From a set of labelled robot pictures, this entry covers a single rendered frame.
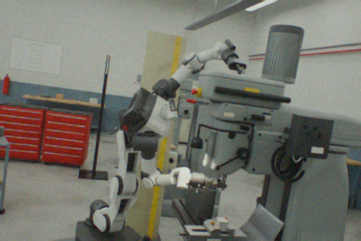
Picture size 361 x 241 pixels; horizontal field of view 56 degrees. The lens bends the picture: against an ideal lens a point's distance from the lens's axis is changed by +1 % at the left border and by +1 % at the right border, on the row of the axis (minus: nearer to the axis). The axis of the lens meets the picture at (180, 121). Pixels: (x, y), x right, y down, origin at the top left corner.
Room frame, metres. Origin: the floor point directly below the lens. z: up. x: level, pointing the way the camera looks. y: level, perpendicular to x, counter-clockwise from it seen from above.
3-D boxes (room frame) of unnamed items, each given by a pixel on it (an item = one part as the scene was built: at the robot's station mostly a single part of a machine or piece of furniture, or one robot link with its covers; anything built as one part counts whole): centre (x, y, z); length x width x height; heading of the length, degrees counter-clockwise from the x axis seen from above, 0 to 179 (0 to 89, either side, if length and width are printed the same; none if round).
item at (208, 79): (2.00, -0.31, 1.81); 0.47 x 0.26 x 0.16; 105
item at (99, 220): (2.52, 0.43, 0.68); 0.21 x 0.20 x 0.13; 37
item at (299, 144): (1.75, -0.67, 1.62); 0.20 x 0.09 x 0.21; 105
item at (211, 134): (1.96, -0.19, 1.44); 0.04 x 0.04 x 0.21; 15
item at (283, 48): (2.06, -0.54, 2.05); 0.20 x 0.20 x 0.32
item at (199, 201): (2.36, -0.22, 1.01); 0.22 x 0.12 x 0.20; 23
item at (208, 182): (1.99, -0.21, 1.23); 0.13 x 0.12 x 0.10; 0
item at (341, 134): (2.12, -0.78, 1.66); 0.80 x 0.23 x 0.20; 105
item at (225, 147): (1.99, -0.30, 1.47); 0.21 x 0.19 x 0.32; 15
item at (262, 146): (2.04, -0.49, 1.47); 0.24 x 0.19 x 0.26; 15
